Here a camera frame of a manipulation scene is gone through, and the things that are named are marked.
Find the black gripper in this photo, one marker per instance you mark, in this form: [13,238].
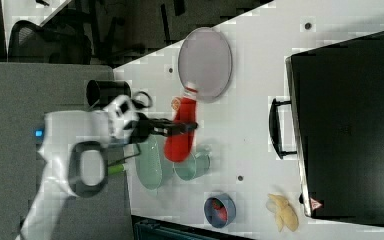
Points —
[142,128]

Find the red ketchup bottle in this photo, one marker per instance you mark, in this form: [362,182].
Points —
[178,146]

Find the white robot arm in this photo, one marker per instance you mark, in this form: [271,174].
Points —
[75,147]

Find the grey oval plate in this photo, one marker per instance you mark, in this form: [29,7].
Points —
[205,64]

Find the small orange round object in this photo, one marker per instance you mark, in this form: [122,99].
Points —
[175,103]

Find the green cup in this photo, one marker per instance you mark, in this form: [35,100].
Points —
[196,165]

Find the green oval strainer basket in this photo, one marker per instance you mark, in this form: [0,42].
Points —
[152,168]

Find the green marker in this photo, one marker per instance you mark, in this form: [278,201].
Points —
[118,168]

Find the black cylinder upper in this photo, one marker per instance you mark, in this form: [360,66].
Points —
[101,93]

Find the red strawberry in bowl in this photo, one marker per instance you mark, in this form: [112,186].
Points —
[220,209]

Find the blue bowl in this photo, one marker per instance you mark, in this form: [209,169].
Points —
[210,214]

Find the black office chair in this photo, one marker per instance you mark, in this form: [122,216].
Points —
[30,43]

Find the yellow banana peel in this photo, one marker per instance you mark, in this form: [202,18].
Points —
[285,215]

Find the black toaster oven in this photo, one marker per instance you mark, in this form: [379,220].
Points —
[337,103]

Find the black oven door handle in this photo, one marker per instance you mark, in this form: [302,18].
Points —
[275,128]

